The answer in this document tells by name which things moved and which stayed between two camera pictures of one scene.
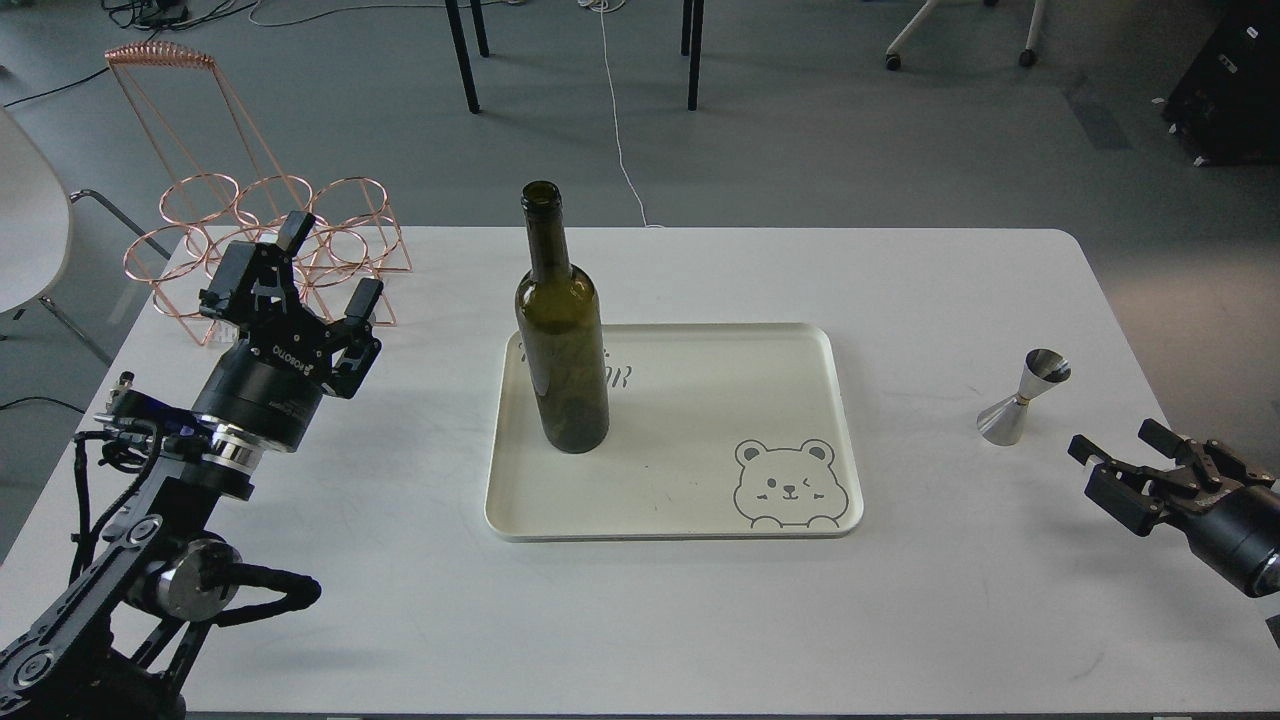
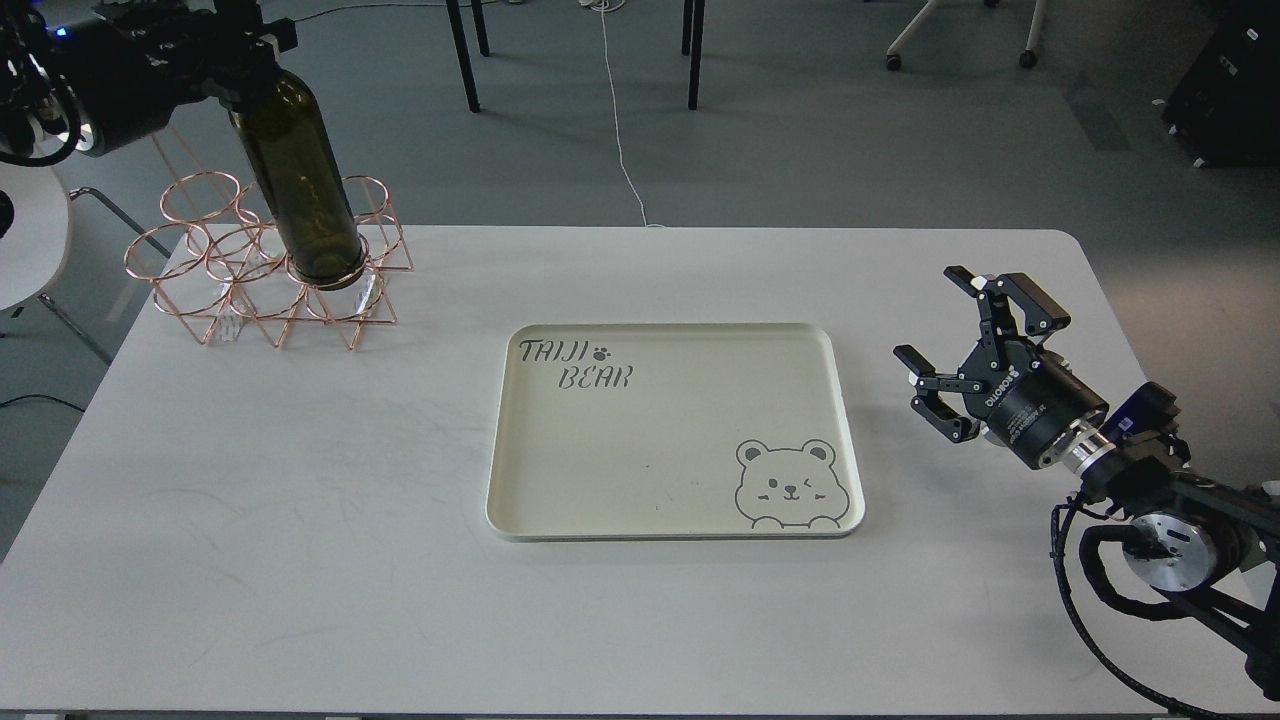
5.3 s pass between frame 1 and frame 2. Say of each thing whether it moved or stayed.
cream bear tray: stayed
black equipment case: stayed
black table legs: stayed
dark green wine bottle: moved
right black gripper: moved
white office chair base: stayed
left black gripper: moved
